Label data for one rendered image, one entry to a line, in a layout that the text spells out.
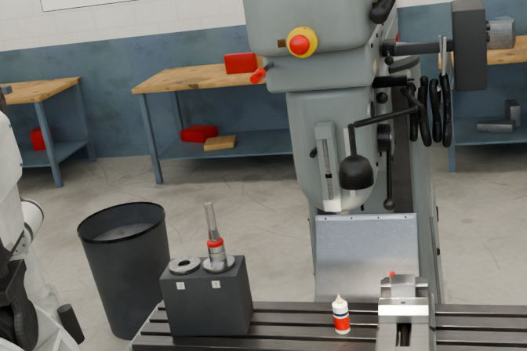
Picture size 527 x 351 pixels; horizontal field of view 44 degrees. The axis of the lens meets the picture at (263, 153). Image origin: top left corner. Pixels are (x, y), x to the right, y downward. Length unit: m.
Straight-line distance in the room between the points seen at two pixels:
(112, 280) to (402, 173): 1.95
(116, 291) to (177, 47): 3.22
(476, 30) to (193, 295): 1.01
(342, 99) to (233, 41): 4.62
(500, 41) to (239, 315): 3.84
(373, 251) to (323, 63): 0.82
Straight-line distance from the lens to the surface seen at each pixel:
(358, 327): 1.86
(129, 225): 3.83
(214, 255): 1.80
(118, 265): 3.47
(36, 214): 1.52
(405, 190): 2.04
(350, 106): 1.48
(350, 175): 1.34
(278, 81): 1.46
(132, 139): 6.73
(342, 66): 1.42
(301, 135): 1.53
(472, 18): 1.72
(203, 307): 1.85
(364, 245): 2.08
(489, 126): 5.40
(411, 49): 1.82
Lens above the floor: 1.98
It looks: 19 degrees down
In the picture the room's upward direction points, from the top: 9 degrees counter-clockwise
